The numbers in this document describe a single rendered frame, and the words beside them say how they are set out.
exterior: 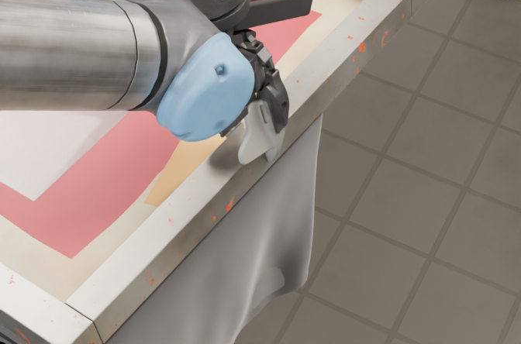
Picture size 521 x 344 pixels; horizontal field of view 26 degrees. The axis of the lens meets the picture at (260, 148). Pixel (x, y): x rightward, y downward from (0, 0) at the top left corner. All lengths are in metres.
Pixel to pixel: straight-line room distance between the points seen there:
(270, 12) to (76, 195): 0.29
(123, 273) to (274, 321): 1.31
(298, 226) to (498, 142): 1.10
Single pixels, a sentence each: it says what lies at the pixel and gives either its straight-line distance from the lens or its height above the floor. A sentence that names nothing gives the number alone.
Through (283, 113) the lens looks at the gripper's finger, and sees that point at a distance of 1.05.
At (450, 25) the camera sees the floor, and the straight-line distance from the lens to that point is 2.84.
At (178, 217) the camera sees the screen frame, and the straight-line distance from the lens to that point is 1.06.
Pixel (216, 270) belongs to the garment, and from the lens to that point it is 1.41.
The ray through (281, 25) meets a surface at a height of 1.12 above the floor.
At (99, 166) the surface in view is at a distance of 1.18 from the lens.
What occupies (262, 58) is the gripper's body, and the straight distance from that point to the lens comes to 1.02.
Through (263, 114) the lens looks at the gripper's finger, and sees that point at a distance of 1.06.
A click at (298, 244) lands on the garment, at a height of 0.66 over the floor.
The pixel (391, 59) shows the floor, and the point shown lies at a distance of 2.75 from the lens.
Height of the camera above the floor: 2.06
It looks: 54 degrees down
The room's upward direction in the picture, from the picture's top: straight up
